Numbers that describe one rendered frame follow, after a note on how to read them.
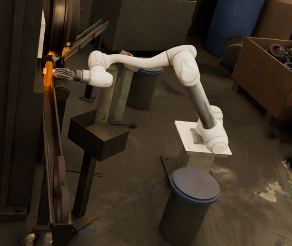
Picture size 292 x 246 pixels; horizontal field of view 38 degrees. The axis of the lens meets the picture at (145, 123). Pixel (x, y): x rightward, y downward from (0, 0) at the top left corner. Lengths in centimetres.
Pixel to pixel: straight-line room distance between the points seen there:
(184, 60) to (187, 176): 71
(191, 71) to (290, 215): 151
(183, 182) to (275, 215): 103
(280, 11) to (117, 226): 398
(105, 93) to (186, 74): 119
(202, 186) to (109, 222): 65
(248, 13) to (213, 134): 311
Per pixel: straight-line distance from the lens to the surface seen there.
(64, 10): 239
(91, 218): 282
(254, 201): 345
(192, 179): 266
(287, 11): 599
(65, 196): 184
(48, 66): 270
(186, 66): 254
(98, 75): 277
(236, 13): 574
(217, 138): 287
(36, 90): 228
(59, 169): 196
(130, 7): 479
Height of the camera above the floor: 199
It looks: 31 degrees down
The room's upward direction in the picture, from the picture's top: 16 degrees clockwise
